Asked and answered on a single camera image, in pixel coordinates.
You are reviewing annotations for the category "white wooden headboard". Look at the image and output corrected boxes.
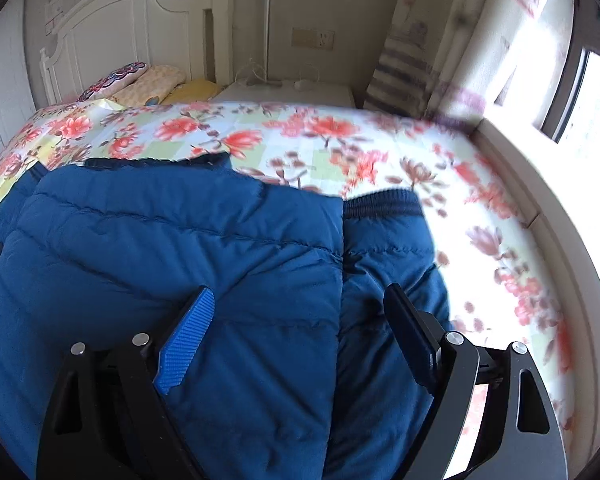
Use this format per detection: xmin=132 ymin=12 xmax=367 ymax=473
xmin=40 ymin=0 xmax=235 ymax=106

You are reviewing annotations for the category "peach patterned pillow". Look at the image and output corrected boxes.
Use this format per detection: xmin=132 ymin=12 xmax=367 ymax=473
xmin=111 ymin=65 xmax=187 ymax=108

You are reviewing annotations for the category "white nightstand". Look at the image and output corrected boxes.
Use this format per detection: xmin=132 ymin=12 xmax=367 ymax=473
xmin=212 ymin=80 xmax=356 ymax=110

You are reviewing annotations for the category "printed striped curtain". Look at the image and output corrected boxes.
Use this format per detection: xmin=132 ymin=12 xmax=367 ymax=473
xmin=362 ymin=0 xmax=576 ymax=131

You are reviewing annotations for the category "embroidered floral pillow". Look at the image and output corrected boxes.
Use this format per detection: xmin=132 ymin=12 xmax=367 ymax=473
xmin=77 ymin=62 xmax=148 ymax=102

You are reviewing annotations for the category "beige window ledge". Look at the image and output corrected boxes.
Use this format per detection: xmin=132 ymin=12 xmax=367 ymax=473
xmin=472 ymin=117 xmax=600 ymax=461

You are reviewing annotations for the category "blue down jacket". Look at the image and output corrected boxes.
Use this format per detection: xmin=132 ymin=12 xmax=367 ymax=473
xmin=0 ymin=152 xmax=453 ymax=480

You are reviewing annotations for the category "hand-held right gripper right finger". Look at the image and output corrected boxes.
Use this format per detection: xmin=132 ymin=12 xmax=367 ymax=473
xmin=382 ymin=282 xmax=568 ymax=480

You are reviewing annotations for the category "paper note on wall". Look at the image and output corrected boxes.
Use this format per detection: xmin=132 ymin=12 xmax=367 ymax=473
xmin=45 ymin=0 xmax=65 ymax=33

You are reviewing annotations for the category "dark window frame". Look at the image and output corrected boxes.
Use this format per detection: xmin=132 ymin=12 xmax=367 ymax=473
xmin=540 ymin=0 xmax=600 ymax=143

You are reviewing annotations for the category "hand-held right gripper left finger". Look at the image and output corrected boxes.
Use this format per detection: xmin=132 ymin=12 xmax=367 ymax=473
xmin=36 ymin=286 xmax=216 ymax=480

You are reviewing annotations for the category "yellow pillow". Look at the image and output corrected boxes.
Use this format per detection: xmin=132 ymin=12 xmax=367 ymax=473
xmin=160 ymin=79 xmax=223 ymax=106

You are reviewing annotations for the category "silver lamp pole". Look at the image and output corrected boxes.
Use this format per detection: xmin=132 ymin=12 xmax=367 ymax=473
xmin=262 ymin=0 xmax=272 ymax=86

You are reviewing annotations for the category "floral bedsheet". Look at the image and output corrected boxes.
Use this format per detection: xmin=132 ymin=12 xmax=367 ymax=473
xmin=0 ymin=100 xmax=581 ymax=480

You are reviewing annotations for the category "white wardrobe door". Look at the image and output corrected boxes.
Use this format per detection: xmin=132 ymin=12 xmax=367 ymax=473
xmin=0 ymin=0 xmax=36 ymax=171

